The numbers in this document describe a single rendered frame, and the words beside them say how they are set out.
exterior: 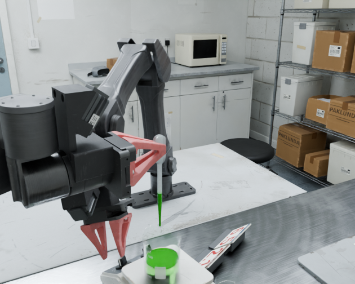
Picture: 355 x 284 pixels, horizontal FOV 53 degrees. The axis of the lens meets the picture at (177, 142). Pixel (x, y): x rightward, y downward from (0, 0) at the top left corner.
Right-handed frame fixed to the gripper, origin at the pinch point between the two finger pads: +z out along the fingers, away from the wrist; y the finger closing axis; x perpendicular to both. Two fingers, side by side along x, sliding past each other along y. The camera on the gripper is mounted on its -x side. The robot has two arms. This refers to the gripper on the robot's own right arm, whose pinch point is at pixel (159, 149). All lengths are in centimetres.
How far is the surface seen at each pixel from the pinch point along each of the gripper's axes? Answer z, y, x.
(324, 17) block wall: 273, 145, -12
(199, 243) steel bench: 19.4, 11.6, 31.9
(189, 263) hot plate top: 6.0, -0.8, 22.9
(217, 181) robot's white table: 45, 32, 32
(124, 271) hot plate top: -4.2, 4.2, 23.1
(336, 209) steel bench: 59, 0, 31
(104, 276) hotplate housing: -5.0, 10.9, 28.5
